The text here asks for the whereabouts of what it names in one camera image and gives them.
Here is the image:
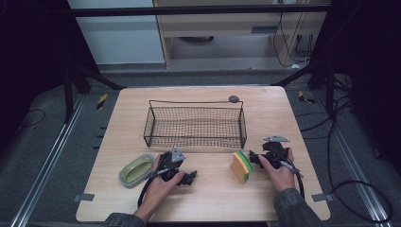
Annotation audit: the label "black horizontal bar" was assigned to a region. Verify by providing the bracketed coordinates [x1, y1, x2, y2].
[70, 4, 331, 18]

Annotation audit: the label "black floor cables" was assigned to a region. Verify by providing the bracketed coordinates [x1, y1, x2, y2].
[295, 74, 394, 224]

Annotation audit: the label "black wire mesh basket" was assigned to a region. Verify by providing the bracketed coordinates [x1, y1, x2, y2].
[143, 99, 248, 150]

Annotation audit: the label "black hanging desk cables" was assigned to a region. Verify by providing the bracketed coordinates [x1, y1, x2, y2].
[271, 11, 317, 69]

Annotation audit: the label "left hand-held gripper cable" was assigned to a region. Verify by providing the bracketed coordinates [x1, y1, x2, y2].
[137, 167, 172, 209]

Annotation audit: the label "yellow and black tape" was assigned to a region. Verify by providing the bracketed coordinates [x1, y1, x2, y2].
[297, 90, 316, 105]
[96, 93, 109, 111]

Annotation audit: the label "green soap dish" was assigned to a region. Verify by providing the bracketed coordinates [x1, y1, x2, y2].
[118, 152, 156, 189]

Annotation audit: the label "hand-held gripper cable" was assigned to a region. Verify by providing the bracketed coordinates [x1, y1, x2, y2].
[271, 148, 305, 200]
[137, 167, 172, 209]

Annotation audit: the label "dark curtain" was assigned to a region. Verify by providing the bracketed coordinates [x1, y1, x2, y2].
[310, 0, 401, 176]
[0, 0, 99, 154]

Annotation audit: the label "person's left hand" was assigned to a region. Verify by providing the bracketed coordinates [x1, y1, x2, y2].
[134, 153, 185, 221]

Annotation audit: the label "right hand-held gripper cable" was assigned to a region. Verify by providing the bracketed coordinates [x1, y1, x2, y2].
[271, 148, 305, 200]

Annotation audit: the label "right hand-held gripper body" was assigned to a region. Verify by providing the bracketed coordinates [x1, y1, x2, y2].
[260, 134, 291, 170]

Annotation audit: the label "metal floor rail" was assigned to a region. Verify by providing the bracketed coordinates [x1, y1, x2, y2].
[311, 90, 395, 227]
[9, 94, 87, 227]

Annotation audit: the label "yellow and green sponge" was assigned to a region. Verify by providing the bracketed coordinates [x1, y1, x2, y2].
[229, 149, 253, 184]

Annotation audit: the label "person's right hand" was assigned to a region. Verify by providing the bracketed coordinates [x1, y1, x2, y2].
[257, 148, 296, 193]

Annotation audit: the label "thin black floor cable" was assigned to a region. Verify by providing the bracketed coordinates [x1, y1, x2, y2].
[19, 109, 46, 130]

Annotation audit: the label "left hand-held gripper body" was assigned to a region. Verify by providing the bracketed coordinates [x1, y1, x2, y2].
[156, 146, 187, 183]

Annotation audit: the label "white cabinet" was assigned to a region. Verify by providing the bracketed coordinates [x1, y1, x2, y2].
[67, 0, 166, 66]

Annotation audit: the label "black metal stand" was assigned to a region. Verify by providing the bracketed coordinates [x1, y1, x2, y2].
[270, 59, 338, 118]
[61, 61, 128, 125]

